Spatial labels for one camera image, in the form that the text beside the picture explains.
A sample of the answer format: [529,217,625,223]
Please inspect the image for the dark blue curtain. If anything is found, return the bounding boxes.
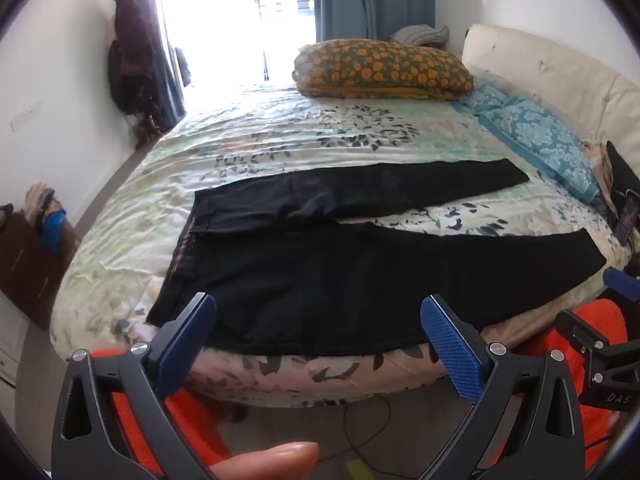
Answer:
[121,0,185,131]

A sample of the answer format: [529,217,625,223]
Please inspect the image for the brown wooden cabinet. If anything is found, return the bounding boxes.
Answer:
[0,204,81,331]

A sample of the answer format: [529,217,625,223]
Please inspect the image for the orange fleece cloth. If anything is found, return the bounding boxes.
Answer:
[90,349,232,480]
[500,299,632,473]

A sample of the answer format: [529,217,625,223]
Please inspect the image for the blue patterned pillow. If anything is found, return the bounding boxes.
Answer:
[450,77,601,203]

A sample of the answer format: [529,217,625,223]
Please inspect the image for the blue cloth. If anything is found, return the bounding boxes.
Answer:
[40,210,68,253]

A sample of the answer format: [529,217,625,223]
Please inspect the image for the person's left hand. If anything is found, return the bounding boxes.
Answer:
[210,441,321,480]

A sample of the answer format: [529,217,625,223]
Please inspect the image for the cream padded headboard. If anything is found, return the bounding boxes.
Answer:
[460,23,640,161]

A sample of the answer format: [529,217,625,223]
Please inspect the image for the grey striped pillow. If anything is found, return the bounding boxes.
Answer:
[389,25,451,48]

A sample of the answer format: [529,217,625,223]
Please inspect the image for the smartphone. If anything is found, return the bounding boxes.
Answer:
[612,194,640,252]

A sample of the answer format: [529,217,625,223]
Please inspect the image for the white drawer unit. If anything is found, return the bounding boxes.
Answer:
[0,292,32,387]

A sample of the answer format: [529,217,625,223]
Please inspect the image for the orange spotted pillow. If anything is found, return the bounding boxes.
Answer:
[292,38,475,101]

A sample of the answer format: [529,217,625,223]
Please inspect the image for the dark bag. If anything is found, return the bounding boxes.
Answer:
[604,140,640,201]

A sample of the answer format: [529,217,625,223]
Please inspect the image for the bed with floral sheet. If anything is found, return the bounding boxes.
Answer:
[50,82,631,408]

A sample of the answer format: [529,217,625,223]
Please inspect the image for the black pants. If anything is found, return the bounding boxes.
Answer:
[146,159,607,357]

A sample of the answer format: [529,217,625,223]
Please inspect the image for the dark hanging clothes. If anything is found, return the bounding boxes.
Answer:
[107,0,162,148]

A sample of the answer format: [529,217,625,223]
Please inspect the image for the black floor cable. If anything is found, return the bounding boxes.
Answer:
[320,394,401,467]

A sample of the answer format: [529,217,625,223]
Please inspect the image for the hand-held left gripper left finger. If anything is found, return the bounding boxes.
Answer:
[51,292,236,480]

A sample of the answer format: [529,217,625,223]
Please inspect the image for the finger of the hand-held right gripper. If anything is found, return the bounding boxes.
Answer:
[556,309,640,412]
[602,267,640,305]

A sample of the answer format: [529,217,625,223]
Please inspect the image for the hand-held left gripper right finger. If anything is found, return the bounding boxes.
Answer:
[415,294,586,480]

